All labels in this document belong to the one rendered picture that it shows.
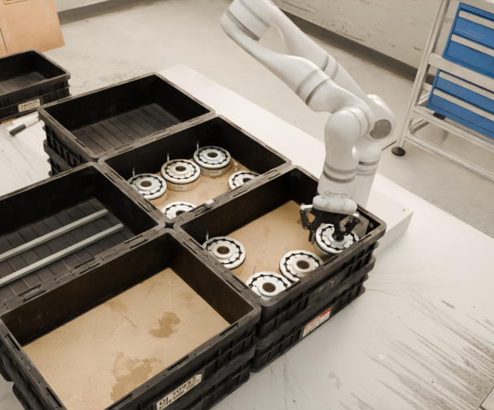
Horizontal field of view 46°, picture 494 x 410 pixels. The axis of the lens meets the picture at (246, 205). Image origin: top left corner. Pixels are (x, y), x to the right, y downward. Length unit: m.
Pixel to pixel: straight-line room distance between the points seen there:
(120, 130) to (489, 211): 2.04
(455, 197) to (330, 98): 2.09
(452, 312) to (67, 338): 0.92
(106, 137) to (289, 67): 0.71
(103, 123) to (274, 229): 0.65
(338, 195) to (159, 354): 0.48
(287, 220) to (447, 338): 0.47
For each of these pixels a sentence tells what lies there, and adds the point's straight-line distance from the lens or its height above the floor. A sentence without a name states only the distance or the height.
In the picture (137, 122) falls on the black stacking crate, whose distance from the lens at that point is 1.80.
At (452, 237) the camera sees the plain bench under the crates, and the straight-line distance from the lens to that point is 1.77.
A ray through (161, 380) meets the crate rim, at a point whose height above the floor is 0.93.
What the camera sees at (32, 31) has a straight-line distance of 4.16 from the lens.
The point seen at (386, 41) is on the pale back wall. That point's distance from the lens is 4.31.
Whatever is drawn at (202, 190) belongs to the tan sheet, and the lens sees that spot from 1.53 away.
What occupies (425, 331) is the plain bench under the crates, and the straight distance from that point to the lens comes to 1.49.
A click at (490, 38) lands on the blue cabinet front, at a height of 0.77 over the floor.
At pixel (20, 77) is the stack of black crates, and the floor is 0.49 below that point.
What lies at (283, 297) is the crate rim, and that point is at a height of 0.93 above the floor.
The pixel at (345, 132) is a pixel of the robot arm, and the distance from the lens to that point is 1.13.
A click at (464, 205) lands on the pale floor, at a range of 3.17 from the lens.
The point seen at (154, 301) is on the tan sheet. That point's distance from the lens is 1.25.
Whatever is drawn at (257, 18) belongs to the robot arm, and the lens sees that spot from 1.24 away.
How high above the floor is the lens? 1.77
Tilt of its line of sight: 39 degrees down
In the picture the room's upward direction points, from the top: 7 degrees clockwise
